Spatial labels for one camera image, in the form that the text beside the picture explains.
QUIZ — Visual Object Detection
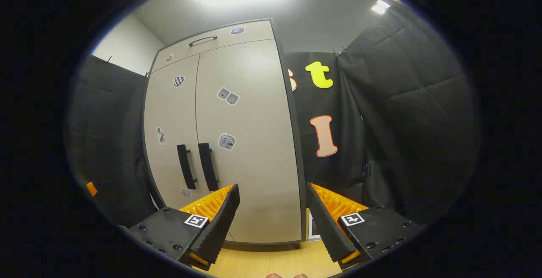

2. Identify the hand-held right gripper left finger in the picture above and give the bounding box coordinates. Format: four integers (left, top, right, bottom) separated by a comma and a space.
128, 184, 241, 270

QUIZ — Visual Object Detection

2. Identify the black backdrop cloth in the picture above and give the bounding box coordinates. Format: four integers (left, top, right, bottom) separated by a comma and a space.
68, 5, 481, 228

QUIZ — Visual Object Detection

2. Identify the grey cabinet drawer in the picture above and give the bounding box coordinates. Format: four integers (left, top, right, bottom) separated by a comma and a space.
151, 20, 275, 73

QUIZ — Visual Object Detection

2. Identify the grey shoe cabinet body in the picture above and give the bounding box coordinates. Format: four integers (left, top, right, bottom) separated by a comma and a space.
143, 19, 306, 249

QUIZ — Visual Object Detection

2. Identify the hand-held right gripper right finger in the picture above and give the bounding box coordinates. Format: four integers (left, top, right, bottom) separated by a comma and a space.
306, 182, 425, 269

